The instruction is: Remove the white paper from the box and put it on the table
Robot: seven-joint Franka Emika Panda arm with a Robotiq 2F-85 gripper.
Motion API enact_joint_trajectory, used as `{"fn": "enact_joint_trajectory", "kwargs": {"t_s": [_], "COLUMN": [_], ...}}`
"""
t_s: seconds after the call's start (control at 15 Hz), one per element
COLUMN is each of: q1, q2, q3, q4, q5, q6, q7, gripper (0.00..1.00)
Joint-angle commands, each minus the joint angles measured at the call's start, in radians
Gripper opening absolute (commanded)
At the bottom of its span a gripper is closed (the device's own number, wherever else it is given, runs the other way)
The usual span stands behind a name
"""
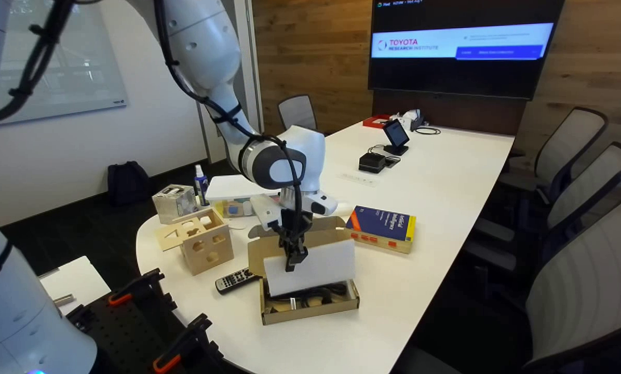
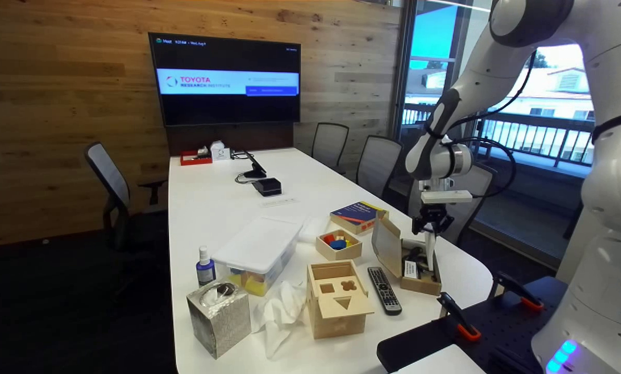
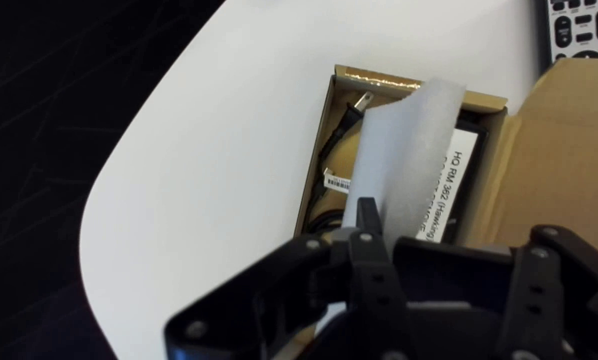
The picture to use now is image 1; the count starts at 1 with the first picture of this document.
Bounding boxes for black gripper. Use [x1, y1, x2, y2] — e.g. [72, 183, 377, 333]
[277, 206, 315, 275]

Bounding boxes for open brown cardboard box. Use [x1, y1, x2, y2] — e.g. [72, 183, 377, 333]
[246, 214, 364, 329]

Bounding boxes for blue and orange book box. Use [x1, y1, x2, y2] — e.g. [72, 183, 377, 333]
[343, 203, 419, 255]

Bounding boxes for wooden shape sorter box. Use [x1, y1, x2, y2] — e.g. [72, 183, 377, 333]
[179, 206, 235, 278]

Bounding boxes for white flat box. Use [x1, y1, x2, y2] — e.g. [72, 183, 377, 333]
[203, 173, 263, 206]

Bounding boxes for small black box device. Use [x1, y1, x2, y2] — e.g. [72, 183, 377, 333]
[358, 149, 389, 175]

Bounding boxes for black remote control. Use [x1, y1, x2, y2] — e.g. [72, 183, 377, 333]
[213, 266, 262, 296]

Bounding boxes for blue white spray bottle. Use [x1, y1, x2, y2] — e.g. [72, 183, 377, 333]
[191, 162, 212, 207]

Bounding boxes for small white open container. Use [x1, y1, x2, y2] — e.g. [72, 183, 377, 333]
[149, 183, 201, 227]

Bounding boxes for grey mesh office chair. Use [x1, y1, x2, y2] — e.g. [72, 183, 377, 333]
[398, 199, 621, 374]
[507, 105, 610, 203]
[464, 142, 621, 278]
[277, 94, 320, 132]

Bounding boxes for black clamp orange tip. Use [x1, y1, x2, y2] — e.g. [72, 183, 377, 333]
[149, 311, 216, 374]
[105, 266, 166, 311]

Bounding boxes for red flat item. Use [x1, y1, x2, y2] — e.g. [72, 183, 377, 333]
[362, 111, 392, 130]

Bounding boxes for black tablet on stand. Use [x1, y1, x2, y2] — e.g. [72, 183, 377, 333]
[382, 117, 414, 158]

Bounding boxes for black bag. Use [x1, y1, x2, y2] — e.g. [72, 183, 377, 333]
[105, 160, 151, 207]

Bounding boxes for black perforated mounting board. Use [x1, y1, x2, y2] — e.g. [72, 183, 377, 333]
[65, 275, 254, 374]

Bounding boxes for white low platform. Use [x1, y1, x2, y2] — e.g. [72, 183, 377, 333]
[38, 254, 113, 318]

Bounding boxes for glass whiteboard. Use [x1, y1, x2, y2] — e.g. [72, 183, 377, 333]
[0, 0, 129, 128]

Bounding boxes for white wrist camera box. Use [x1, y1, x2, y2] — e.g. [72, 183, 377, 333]
[250, 195, 285, 237]

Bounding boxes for white device with cable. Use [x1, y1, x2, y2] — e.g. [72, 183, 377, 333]
[394, 105, 444, 137]

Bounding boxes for grey door frame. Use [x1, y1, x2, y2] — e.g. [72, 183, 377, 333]
[232, 0, 263, 137]

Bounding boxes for wall mounted TV screen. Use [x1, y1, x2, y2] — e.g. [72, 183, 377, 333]
[368, 0, 567, 99]

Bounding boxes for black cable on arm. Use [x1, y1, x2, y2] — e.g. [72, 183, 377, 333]
[0, 0, 305, 216]

